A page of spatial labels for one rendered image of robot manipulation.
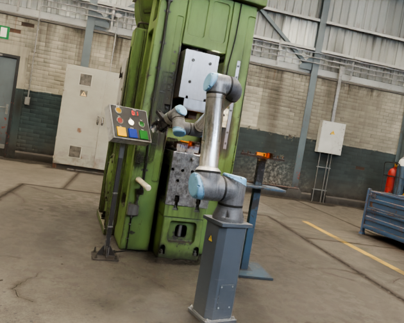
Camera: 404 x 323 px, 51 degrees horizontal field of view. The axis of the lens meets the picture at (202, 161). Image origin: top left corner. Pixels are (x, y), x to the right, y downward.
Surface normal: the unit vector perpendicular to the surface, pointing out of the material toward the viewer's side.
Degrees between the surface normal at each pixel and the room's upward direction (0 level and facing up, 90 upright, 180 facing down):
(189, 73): 90
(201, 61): 90
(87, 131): 90
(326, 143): 90
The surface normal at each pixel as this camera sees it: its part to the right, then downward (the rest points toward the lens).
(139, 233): 0.30, 0.10
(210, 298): -0.25, 0.01
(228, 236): 0.50, 0.13
